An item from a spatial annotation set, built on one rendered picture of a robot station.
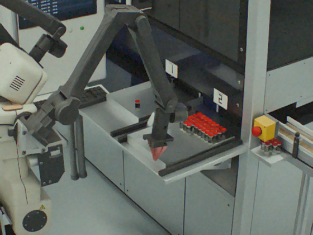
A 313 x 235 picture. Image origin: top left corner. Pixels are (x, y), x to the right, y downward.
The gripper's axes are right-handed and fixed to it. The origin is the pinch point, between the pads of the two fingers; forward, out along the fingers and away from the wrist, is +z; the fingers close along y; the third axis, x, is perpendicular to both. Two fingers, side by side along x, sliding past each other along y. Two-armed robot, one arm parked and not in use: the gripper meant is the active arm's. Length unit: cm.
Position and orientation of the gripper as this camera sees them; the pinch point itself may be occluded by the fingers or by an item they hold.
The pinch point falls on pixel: (155, 158)
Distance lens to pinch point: 255.1
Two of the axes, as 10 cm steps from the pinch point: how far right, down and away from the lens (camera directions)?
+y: 8.0, -1.2, 5.8
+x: -5.8, -4.0, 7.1
